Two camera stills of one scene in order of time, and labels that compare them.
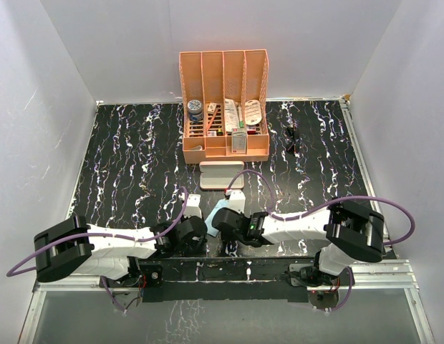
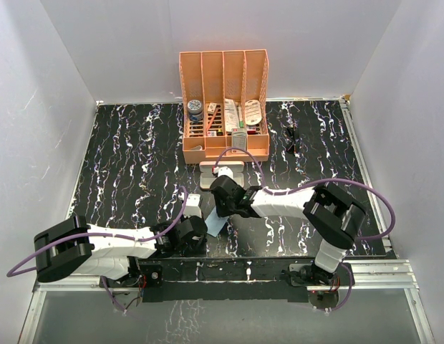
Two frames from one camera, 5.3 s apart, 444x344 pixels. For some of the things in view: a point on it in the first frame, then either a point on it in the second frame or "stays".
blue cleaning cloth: x=210 y=228 stays
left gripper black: x=201 y=239 stays
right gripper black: x=230 y=236 to x=221 y=211
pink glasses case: x=219 y=174 stays
